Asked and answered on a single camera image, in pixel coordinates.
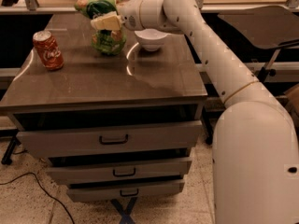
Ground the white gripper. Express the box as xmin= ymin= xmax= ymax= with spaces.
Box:
xmin=91 ymin=0 xmax=144 ymax=31

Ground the green rice chip bag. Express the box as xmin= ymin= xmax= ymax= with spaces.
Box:
xmin=75 ymin=0 xmax=126 ymax=55

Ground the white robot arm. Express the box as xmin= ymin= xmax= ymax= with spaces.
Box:
xmin=110 ymin=0 xmax=299 ymax=224

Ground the white ceramic bowl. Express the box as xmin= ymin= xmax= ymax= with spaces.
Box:
xmin=135 ymin=29 xmax=168 ymax=51

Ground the orange soda can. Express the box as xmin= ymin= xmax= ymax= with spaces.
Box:
xmin=33 ymin=30 xmax=64 ymax=71

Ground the grey drawer cabinet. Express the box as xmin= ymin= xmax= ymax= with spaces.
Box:
xmin=1 ymin=14 xmax=206 ymax=190

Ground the top grey drawer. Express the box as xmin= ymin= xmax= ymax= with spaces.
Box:
xmin=17 ymin=120 xmax=201 ymax=158

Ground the grey drawer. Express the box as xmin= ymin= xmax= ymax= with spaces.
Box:
xmin=66 ymin=179 xmax=185 ymax=203
xmin=17 ymin=120 xmax=201 ymax=158
xmin=46 ymin=157 xmax=192 ymax=184

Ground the middle grey drawer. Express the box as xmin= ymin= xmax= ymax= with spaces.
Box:
xmin=46 ymin=157 xmax=192 ymax=184

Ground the bottom grey drawer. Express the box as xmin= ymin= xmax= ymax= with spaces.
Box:
xmin=66 ymin=179 xmax=185 ymax=203

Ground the blue tape floor cross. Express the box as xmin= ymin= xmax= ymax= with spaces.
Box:
xmin=110 ymin=198 xmax=137 ymax=224

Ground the grey side table frame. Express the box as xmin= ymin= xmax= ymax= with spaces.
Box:
xmin=192 ymin=4 xmax=299 ymax=146

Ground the black floor cable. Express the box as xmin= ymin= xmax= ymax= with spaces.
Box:
xmin=0 ymin=172 xmax=76 ymax=224

